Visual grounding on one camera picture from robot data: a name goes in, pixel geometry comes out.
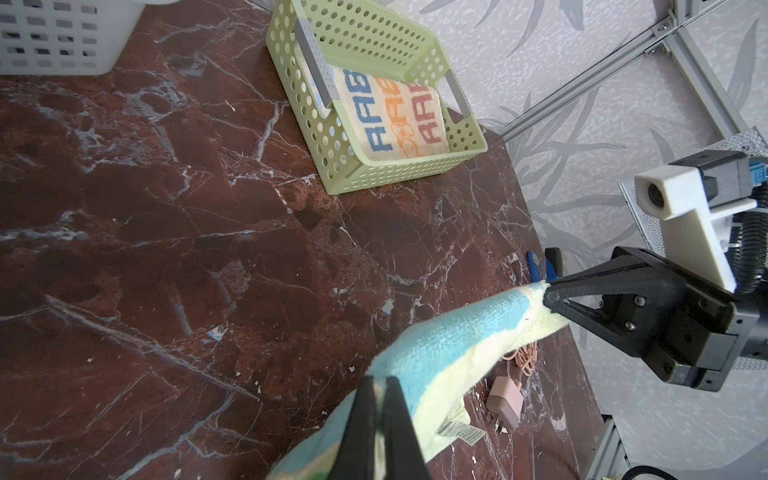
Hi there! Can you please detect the white plastic laundry basket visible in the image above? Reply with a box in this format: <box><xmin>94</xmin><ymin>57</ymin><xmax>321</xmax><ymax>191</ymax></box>
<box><xmin>1</xmin><ymin>0</ymin><xmax>175</xmax><ymax>76</ymax></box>

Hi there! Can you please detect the yellow and teal towel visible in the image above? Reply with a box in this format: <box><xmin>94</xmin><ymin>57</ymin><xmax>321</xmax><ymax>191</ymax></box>
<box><xmin>266</xmin><ymin>281</ymin><xmax>568</xmax><ymax>480</ymax></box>

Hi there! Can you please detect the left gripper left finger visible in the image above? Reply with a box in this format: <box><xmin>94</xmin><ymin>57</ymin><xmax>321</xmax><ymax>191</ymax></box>
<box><xmin>327</xmin><ymin>376</ymin><xmax>377</xmax><ymax>480</ymax></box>

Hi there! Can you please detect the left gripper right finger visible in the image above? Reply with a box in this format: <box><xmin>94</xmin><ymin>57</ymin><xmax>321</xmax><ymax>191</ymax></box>
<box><xmin>383</xmin><ymin>376</ymin><xmax>432</xmax><ymax>480</ymax></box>

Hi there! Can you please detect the cream rabbit lettered towel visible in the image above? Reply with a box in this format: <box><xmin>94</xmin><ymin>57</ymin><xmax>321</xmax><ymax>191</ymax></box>
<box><xmin>331</xmin><ymin>66</ymin><xmax>450</xmax><ymax>161</ymax></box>

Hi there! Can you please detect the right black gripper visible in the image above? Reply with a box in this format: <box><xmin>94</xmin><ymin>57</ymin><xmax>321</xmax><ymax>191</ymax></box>
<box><xmin>543</xmin><ymin>247</ymin><xmax>767</xmax><ymax>392</ymax></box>

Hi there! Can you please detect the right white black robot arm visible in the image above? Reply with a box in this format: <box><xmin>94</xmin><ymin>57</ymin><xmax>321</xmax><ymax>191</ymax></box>
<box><xmin>543</xmin><ymin>185</ymin><xmax>767</xmax><ymax>392</ymax></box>

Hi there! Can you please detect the green plastic basket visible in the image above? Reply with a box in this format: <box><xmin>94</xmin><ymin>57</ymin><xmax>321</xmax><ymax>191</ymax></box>
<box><xmin>266</xmin><ymin>1</ymin><xmax>487</xmax><ymax>195</ymax></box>

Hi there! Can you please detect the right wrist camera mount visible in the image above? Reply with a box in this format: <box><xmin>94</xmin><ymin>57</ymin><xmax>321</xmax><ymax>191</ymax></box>
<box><xmin>634</xmin><ymin>162</ymin><xmax>767</xmax><ymax>294</ymax></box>

